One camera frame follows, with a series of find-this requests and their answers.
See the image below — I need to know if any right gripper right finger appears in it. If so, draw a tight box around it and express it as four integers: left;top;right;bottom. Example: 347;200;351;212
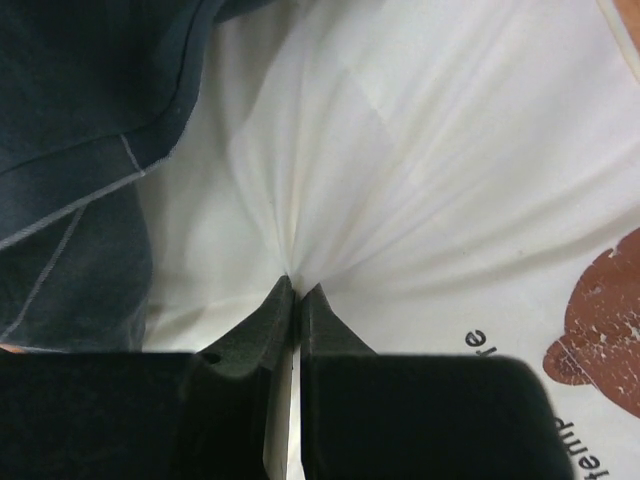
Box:
299;288;574;480

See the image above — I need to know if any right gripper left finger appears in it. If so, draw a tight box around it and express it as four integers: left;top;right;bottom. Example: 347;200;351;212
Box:
1;277;295;479

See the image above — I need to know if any cream pillow with bear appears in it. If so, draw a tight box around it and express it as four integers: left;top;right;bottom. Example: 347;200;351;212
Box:
139;1;639;479

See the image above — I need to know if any dark grey checked pillowcase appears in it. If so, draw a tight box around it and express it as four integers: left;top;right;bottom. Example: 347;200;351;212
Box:
1;1;257;352

